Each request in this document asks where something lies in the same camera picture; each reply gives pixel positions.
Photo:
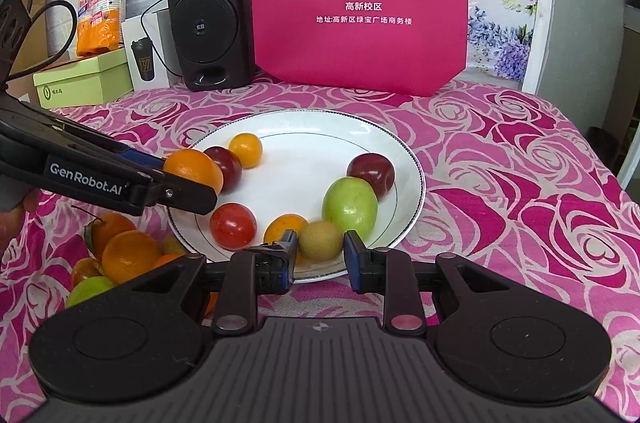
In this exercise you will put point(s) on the yellow kumquat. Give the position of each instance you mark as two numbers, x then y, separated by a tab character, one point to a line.
282	227
246	149

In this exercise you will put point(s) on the white box with cup picture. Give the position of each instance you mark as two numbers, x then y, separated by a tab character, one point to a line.
145	28

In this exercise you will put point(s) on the grey flat box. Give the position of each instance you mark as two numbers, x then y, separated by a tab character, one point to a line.
164	23

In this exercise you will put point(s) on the black speaker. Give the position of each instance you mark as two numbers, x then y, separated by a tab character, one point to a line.
210	28

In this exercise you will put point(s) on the cream leaning board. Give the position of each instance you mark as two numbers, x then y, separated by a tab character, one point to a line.
540	38

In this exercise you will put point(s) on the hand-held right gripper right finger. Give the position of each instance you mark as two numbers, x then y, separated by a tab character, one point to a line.
351	263

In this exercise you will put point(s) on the black waste bin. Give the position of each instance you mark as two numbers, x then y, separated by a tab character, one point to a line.
602	150

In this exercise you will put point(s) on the white plate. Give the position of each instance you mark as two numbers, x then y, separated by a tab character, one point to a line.
300	173

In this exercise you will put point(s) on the white framed sliding door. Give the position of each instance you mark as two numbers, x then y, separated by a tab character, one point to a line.
629	123

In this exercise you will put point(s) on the low cardboard box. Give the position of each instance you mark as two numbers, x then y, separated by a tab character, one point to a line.
22	90

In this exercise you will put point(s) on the person's left hand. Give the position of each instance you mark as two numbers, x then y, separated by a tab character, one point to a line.
12	228

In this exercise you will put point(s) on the orange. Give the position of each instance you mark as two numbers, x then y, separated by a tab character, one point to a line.
195	168
131	255

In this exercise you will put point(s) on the dark red passion fruit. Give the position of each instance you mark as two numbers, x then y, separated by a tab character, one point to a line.
371	172
227	168

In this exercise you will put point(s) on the pink rose pattern tablecloth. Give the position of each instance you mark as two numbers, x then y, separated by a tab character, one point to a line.
500	203

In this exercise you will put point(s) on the small red tomato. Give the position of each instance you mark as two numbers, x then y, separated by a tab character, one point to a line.
233	226
85	270

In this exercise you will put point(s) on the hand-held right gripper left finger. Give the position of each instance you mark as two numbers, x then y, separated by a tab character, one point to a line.
290	265

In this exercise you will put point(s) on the green jujube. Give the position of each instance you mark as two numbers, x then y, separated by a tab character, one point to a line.
90	290
349	207

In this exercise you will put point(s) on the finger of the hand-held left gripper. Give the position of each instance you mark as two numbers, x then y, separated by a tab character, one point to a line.
147	162
190	199

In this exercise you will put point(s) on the magenta printed tote bag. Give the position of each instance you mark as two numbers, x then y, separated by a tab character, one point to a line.
360	63

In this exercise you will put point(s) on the tangerine with leafy stem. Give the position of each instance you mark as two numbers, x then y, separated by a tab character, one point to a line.
117	228

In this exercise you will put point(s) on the green shoe box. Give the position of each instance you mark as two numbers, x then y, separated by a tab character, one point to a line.
80	83

